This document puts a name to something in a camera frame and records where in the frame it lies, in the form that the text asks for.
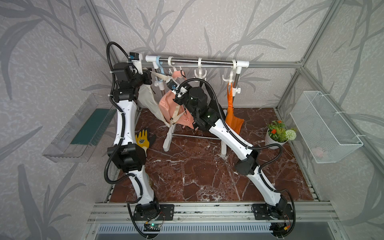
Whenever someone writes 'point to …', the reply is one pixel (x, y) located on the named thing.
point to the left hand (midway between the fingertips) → (149, 67)
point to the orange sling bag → (233, 121)
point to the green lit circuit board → (152, 227)
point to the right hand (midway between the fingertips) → (178, 80)
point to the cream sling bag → (150, 98)
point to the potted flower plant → (277, 133)
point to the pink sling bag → (176, 112)
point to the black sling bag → (214, 102)
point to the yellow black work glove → (145, 139)
